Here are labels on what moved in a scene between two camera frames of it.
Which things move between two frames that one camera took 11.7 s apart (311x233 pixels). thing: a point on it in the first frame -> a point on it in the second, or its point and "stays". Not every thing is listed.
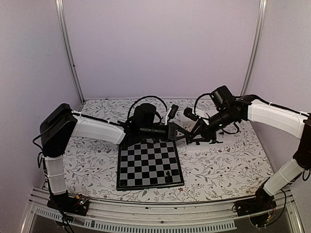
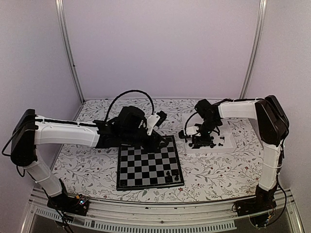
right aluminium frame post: x=262 y=14 stays
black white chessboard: x=151 y=163 stays
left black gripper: x=172 y=131 -> x=155 y=141
